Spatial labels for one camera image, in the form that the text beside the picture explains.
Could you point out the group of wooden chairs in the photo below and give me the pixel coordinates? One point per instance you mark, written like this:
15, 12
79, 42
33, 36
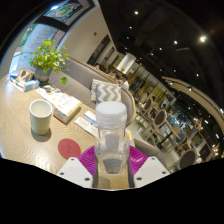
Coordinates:
160, 118

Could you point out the green potted plant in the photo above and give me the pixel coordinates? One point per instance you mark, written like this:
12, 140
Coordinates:
48, 58

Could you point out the white round column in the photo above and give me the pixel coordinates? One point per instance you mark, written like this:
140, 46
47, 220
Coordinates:
126, 62

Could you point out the person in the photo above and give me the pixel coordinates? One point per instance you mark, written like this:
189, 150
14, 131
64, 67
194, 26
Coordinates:
114, 76
125, 82

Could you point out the flat round red coaster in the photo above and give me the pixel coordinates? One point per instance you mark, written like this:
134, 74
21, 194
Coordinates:
68, 149

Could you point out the grey white chevron cushion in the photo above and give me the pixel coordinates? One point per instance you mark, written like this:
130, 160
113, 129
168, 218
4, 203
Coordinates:
107, 91

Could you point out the brown cardboard holder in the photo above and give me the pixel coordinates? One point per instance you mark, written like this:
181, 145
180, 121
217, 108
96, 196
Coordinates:
25, 75

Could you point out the group of ceiling lights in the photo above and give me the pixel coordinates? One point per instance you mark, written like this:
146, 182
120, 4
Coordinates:
202, 39

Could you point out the blue white tissue box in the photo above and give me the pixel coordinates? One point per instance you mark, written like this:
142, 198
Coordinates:
30, 85

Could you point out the grey curved sofa bench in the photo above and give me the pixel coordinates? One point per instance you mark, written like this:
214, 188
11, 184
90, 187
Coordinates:
76, 78

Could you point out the white paper cards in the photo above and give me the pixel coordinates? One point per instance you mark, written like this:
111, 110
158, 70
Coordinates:
83, 126

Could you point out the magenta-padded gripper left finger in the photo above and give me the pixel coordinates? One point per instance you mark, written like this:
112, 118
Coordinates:
74, 170

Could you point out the clear white-capped plastic bottle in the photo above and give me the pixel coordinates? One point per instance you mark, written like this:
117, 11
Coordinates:
111, 116

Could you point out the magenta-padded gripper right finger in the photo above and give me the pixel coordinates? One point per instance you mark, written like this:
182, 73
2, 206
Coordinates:
151, 170

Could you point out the small blue white packet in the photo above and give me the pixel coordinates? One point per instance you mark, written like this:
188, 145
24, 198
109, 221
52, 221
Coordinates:
14, 75

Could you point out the white yellow menu box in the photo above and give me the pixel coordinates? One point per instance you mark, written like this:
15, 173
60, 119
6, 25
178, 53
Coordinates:
61, 103

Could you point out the framed wall poster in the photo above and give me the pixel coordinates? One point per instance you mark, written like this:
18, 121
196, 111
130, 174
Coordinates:
66, 10

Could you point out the white ceramic mug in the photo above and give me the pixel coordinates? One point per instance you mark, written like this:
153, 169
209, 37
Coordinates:
40, 116

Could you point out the blue white card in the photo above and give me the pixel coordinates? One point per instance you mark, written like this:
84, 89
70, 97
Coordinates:
90, 118

